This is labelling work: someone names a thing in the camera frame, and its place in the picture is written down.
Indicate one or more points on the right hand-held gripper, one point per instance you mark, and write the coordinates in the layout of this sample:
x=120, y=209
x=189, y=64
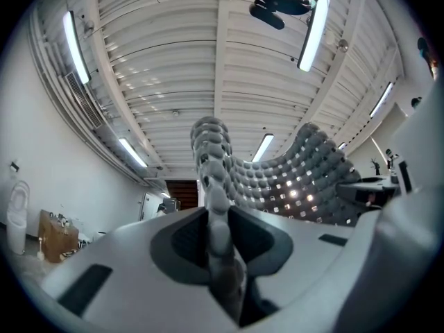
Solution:
x=416, y=241

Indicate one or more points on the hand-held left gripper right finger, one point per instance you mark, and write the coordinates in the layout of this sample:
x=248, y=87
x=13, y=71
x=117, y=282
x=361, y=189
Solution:
x=260, y=245

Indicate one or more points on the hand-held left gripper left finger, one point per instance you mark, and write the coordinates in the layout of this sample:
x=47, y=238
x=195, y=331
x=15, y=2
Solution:
x=180, y=248

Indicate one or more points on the grey pebbled bath mat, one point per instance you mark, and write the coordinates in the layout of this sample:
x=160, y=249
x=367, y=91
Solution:
x=263, y=182

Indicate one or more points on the dark table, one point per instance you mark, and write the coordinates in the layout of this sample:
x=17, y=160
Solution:
x=376, y=179

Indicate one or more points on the white door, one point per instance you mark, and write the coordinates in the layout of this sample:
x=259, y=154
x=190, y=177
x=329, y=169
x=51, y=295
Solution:
x=147, y=206

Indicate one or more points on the brown door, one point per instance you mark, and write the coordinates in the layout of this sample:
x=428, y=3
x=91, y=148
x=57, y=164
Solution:
x=182, y=194

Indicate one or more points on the long ceiling light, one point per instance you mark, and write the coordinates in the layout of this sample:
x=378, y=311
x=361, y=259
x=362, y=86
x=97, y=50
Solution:
x=262, y=147
x=381, y=99
x=76, y=47
x=314, y=33
x=132, y=152

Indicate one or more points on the wooden cabinet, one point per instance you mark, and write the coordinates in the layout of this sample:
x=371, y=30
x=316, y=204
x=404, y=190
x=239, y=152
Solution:
x=57, y=236

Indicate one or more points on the white toilet brush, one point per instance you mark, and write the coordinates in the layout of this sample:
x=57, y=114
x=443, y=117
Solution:
x=41, y=252

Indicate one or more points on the round ceiling dome fixture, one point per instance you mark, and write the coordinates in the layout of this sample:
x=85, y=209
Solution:
x=343, y=45

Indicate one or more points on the white toilet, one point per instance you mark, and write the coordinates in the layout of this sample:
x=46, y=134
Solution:
x=17, y=217

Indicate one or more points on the metal air vent grille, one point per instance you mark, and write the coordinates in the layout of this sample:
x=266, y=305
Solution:
x=85, y=101

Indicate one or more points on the wall paper holder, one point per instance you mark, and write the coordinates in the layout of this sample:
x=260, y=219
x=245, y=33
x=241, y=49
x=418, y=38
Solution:
x=14, y=166

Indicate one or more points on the black head-worn camera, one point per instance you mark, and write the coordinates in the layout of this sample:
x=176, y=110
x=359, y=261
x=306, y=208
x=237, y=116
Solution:
x=267, y=12

